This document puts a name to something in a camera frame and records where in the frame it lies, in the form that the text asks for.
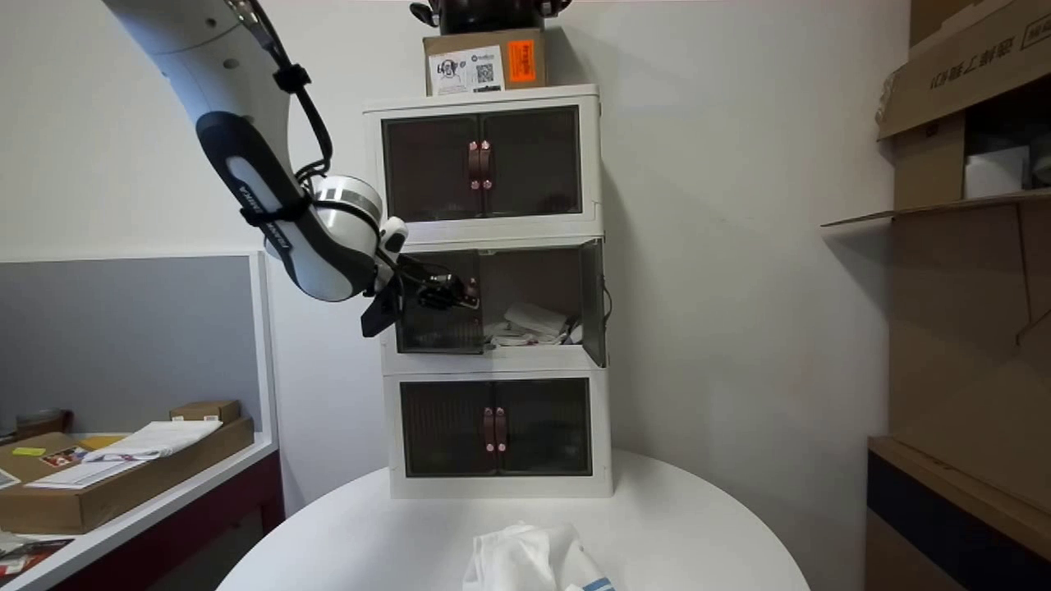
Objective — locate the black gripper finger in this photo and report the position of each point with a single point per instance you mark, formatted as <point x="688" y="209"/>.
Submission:
<point x="450" y="299"/>
<point x="450" y="284"/>

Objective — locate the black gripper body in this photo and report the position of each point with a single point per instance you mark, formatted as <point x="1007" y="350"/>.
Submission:
<point x="399" y="277"/>

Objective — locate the cabinet door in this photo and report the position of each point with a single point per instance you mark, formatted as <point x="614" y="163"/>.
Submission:
<point x="592" y="303"/>
<point x="440" y="334"/>

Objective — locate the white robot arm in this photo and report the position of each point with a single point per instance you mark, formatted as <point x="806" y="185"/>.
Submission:
<point x="267" y="141"/>

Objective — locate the white cloth inside cabinet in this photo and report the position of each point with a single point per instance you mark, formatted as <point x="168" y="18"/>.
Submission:
<point x="534" y="326"/>

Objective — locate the middle white cabinet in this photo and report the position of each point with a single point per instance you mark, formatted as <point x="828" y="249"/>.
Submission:
<point x="511" y="277"/>

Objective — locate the white cabinet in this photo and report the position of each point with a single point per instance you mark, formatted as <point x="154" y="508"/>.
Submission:
<point x="511" y="277"/>
<point x="486" y="171"/>
<point x="499" y="436"/>

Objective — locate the top white cabinet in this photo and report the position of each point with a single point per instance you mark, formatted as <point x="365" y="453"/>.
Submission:
<point x="486" y="171"/>

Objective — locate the bottom white cabinet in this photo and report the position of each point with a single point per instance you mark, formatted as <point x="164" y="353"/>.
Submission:
<point x="499" y="436"/>

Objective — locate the cardboard box with labels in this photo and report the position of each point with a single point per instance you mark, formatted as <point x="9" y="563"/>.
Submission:
<point x="466" y="65"/>

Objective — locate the black object on box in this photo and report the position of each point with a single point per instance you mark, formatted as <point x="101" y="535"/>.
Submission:
<point x="485" y="13"/>

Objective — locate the white cloth on table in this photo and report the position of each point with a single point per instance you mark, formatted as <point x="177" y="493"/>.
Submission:
<point x="534" y="560"/>

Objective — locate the white round table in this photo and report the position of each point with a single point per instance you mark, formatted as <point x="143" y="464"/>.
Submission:
<point x="660" y="530"/>

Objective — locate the white side shelf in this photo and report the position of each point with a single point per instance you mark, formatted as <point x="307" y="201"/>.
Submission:
<point x="190" y="534"/>

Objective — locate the flat cardboard box with papers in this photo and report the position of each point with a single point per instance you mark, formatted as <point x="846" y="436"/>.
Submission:
<point x="59" y="483"/>

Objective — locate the cardboard shelving unit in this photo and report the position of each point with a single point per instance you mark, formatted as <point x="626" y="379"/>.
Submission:
<point x="960" y="480"/>

